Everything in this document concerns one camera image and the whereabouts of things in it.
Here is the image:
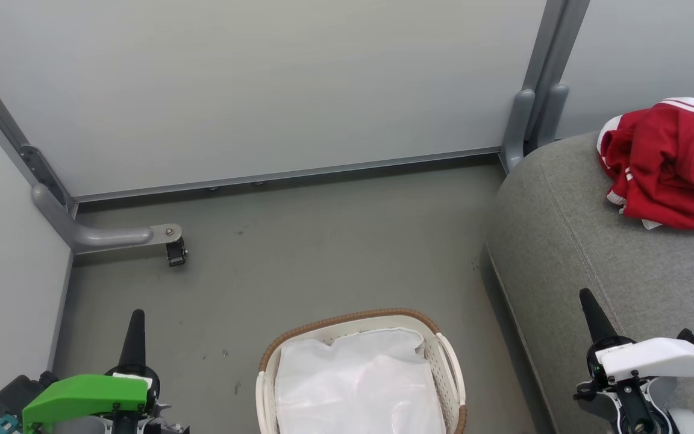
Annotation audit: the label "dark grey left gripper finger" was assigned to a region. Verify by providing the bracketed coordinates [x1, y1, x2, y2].
[119, 309, 146, 370]

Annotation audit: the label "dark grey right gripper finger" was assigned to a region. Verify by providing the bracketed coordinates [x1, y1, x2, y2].
[578, 288, 620, 345]

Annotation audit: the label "black caster wheel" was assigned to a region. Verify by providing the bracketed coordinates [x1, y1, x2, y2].
[166, 238, 189, 268]

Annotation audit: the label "grey fabric sofa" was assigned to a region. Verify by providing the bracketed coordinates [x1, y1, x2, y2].
[482, 129, 694, 434]

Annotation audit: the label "white basket liner cloth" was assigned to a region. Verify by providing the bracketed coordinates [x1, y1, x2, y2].
[274, 327, 448, 434]

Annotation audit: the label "white laundry basket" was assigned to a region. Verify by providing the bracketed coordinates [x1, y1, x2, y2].
[255, 308, 467, 434]

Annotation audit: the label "grey partition post with feet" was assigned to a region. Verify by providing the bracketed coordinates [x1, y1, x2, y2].
[499, 0, 592, 174]

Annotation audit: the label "red shorts with white stripe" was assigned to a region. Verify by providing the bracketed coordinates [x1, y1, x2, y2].
[597, 113, 694, 231]

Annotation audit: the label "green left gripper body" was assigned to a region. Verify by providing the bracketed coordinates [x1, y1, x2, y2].
[21, 363, 190, 430]

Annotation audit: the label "grey partition corner post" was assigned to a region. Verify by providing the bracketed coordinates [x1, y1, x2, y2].
[0, 41, 78, 215]

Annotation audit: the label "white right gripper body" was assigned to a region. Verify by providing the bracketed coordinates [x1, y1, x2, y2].
[574, 336, 694, 401]

